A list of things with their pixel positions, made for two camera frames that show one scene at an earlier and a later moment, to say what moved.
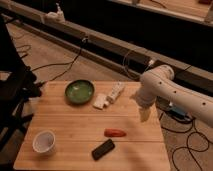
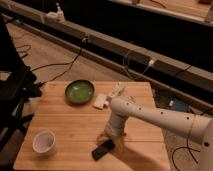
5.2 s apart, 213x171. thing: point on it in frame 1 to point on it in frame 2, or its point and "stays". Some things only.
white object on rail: [57, 17] stays
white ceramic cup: [43, 141] stays
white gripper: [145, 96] to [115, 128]
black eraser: [103, 149] stays
